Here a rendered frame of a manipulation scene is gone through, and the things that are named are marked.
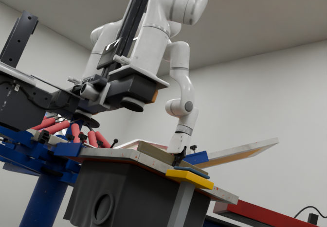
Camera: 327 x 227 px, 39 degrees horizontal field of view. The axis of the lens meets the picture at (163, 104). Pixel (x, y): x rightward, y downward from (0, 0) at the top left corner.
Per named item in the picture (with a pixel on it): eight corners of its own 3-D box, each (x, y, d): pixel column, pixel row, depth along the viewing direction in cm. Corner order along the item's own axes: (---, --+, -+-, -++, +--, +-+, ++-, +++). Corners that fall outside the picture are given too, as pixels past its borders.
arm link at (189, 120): (178, 95, 201) (166, 96, 208) (171, 117, 198) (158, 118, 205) (203, 110, 208) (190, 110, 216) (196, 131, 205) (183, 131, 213)
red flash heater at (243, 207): (291, 241, 332) (295, 225, 335) (317, 243, 288) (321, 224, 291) (211, 214, 332) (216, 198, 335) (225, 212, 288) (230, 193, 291)
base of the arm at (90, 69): (72, 81, 170) (86, 45, 174) (61, 86, 181) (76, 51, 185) (108, 98, 177) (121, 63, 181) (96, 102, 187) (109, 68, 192)
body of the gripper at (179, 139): (171, 129, 208) (163, 152, 205) (184, 128, 200) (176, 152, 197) (183, 135, 212) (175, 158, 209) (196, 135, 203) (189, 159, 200)
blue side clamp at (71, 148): (84, 160, 216) (90, 146, 218) (75, 156, 213) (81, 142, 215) (61, 158, 241) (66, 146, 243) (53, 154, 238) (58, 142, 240)
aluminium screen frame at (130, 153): (236, 204, 202) (239, 196, 203) (129, 158, 174) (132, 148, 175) (144, 189, 268) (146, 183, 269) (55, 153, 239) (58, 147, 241)
